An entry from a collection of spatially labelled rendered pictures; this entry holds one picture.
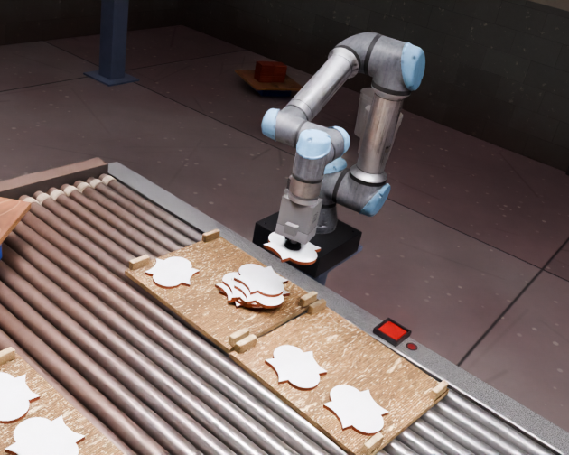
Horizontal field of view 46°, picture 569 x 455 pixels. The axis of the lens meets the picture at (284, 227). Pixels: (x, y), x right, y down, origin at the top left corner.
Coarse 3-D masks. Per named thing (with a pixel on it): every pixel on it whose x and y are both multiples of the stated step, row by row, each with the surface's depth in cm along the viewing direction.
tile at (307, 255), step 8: (272, 240) 171; (280, 240) 172; (272, 248) 168; (280, 248) 169; (304, 248) 171; (312, 248) 171; (320, 248) 172; (280, 256) 166; (288, 256) 166; (296, 256) 167; (304, 256) 167; (312, 256) 168; (304, 264) 166
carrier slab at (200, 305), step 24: (216, 240) 205; (192, 264) 191; (216, 264) 194; (240, 264) 196; (144, 288) 180; (192, 288) 181; (216, 288) 183; (288, 288) 189; (192, 312) 172; (216, 312) 174; (240, 312) 176; (264, 312) 177; (288, 312) 179; (216, 336) 166
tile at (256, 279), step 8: (248, 264) 187; (240, 272) 183; (248, 272) 183; (256, 272) 184; (264, 272) 184; (272, 272) 185; (240, 280) 179; (248, 280) 180; (256, 280) 180; (264, 280) 181; (272, 280) 182; (280, 280) 182; (248, 288) 177; (256, 288) 177; (264, 288) 178; (272, 288) 178; (280, 288) 179; (272, 296) 176
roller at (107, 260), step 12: (36, 204) 208; (36, 216) 206; (48, 216) 204; (60, 228) 200; (72, 228) 200; (72, 240) 197; (84, 240) 195; (96, 252) 192; (108, 264) 189; (120, 264) 188; (120, 276) 186; (156, 300) 178; (168, 312) 176; (204, 336) 169
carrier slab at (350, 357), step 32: (320, 320) 178; (256, 352) 163; (320, 352) 167; (352, 352) 169; (384, 352) 171; (288, 384) 155; (320, 384) 157; (352, 384) 159; (384, 384) 161; (416, 384) 163; (320, 416) 148; (384, 416) 151; (416, 416) 153; (352, 448) 142
